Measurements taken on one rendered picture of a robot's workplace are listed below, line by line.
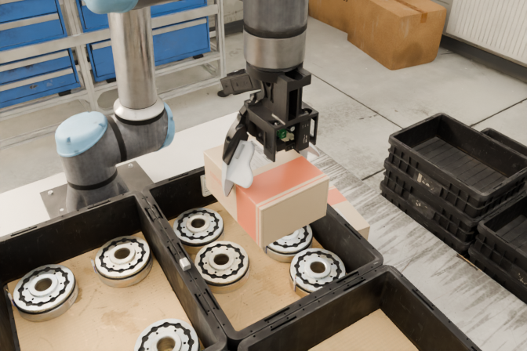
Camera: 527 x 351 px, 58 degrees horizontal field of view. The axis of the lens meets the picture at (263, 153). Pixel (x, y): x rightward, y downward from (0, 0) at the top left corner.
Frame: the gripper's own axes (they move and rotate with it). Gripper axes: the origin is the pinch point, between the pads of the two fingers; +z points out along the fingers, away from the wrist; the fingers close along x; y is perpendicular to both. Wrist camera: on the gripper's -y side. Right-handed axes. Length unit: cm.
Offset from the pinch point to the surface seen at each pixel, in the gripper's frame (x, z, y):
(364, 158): 129, 110, -91
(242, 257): -0.7, 23.9, -5.9
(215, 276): -7.2, 23.9, -5.0
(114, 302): -24.1, 26.8, -12.1
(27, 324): -38.2, 26.9, -16.3
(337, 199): 31.9, 32.3, -14.6
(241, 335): -12.0, 16.6, 11.7
